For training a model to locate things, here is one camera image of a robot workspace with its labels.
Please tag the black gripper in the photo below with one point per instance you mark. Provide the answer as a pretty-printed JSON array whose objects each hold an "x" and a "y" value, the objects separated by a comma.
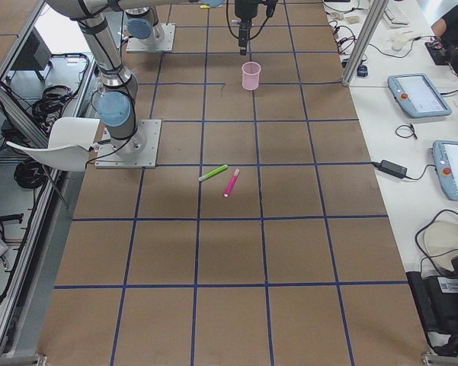
[{"x": 243, "y": 9}]

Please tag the pink mesh cup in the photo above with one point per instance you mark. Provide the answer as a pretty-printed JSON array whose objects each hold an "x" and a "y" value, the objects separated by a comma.
[{"x": 250, "y": 75}]

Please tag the pink highlighter pen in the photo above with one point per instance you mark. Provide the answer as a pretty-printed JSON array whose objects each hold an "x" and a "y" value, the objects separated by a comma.
[{"x": 231, "y": 184}]

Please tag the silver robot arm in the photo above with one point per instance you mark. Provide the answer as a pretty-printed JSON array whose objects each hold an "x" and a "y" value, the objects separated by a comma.
[
  {"x": 90, "y": 17},
  {"x": 143, "y": 24}
]

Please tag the white paper cup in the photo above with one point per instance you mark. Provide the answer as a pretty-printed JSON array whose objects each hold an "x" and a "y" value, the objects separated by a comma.
[{"x": 399, "y": 41}]

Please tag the green highlighter pen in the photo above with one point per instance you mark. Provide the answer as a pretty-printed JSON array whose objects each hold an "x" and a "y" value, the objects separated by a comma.
[{"x": 213, "y": 173}]

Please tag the far teach pendant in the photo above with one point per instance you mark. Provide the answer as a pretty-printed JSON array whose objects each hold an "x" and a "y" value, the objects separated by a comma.
[{"x": 417, "y": 96}]

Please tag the teach pendant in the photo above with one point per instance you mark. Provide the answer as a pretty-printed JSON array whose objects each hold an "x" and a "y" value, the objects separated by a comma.
[
  {"x": 417, "y": 96},
  {"x": 445, "y": 155}
]

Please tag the black power adapter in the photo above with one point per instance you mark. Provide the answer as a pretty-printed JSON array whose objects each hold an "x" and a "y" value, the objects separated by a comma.
[{"x": 390, "y": 168}]

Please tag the white plastic chair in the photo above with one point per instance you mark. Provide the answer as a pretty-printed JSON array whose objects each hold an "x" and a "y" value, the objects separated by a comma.
[{"x": 68, "y": 147}]

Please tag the near teach pendant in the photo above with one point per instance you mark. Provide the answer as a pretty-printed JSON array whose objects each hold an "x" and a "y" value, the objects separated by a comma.
[{"x": 445, "y": 155}]

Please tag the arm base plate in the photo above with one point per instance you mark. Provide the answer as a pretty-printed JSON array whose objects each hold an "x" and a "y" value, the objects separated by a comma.
[
  {"x": 141, "y": 150},
  {"x": 165, "y": 46}
]

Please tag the aluminium frame post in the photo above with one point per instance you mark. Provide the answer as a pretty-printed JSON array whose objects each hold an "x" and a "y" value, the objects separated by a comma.
[{"x": 374, "y": 15}]

